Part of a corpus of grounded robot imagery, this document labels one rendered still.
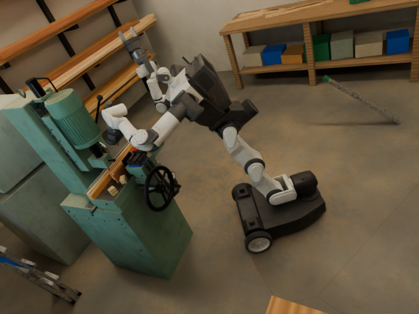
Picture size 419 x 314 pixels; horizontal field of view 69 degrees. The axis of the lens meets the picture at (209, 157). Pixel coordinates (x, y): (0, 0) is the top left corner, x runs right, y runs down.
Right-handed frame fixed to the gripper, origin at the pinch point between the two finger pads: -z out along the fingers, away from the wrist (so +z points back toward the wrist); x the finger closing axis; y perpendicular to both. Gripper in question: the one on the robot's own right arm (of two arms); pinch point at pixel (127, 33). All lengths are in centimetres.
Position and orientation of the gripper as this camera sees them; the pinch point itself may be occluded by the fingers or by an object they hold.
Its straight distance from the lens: 206.0
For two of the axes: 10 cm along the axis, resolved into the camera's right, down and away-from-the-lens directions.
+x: -4.8, 5.4, -6.9
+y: -7.6, 1.4, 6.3
